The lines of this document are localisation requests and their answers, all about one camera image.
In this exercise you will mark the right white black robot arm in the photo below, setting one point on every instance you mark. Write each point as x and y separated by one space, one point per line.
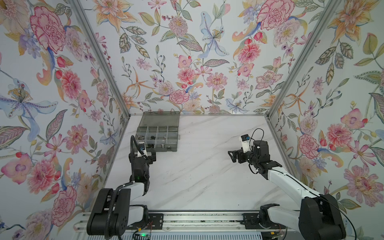
319 217

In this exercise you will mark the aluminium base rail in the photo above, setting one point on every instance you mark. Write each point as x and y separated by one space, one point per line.
210 221

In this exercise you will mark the grey plastic organizer box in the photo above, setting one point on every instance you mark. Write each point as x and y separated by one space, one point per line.
164 125

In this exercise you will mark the aluminium corner post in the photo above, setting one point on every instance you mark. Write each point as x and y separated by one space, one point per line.
91 37
304 54

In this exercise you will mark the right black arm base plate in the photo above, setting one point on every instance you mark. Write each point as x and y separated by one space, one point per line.
253 221

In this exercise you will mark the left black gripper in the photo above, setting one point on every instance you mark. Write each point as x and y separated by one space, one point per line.
153 158

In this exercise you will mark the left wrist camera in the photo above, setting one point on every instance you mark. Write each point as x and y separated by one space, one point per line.
142 151

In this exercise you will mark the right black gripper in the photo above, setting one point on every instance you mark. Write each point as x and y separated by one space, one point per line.
240 153

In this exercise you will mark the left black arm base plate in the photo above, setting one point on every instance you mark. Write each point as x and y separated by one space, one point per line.
152 222

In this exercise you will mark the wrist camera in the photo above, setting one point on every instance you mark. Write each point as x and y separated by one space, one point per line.
142 151
245 141

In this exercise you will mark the right aluminium corner post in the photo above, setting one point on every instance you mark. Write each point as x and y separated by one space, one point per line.
304 54

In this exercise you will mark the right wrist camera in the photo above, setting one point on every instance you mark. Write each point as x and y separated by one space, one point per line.
245 141

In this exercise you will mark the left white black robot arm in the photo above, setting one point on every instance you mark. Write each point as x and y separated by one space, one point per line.
113 212

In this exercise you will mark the left aluminium corner post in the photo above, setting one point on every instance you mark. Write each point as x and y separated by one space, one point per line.
91 37

